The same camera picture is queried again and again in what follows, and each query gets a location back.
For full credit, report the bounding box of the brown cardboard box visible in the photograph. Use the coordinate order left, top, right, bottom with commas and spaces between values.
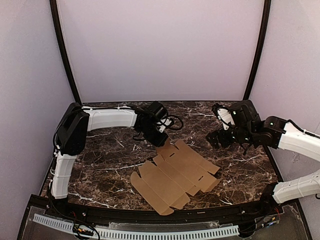
130, 139, 220, 216

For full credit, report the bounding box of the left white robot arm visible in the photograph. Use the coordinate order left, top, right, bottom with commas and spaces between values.
50, 101, 173, 200

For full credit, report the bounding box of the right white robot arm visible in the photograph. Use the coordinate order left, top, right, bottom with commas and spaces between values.
206, 99, 320, 205

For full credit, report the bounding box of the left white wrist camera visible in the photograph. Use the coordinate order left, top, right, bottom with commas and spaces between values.
156, 117, 174, 133

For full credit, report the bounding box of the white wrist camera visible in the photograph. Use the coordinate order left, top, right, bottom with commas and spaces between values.
216, 106, 235, 130
156, 117, 174, 133

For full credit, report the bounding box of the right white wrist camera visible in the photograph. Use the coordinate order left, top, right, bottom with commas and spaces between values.
216, 106, 235, 130

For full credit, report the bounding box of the black front table rail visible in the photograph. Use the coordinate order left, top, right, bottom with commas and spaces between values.
57, 199, 266, 226

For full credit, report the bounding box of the right black frame post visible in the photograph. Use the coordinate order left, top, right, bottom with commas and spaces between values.
242, 0, 272, 100

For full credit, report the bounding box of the black frame post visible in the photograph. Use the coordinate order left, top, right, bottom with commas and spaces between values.
242, 0, 272, 100
49, 0, 82, 105

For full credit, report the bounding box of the white slotted cable duct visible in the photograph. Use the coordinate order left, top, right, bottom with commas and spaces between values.
32, 213, 240, 240

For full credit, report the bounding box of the left black frame post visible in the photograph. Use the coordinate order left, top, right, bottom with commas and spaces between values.
49, 0, 82, 105

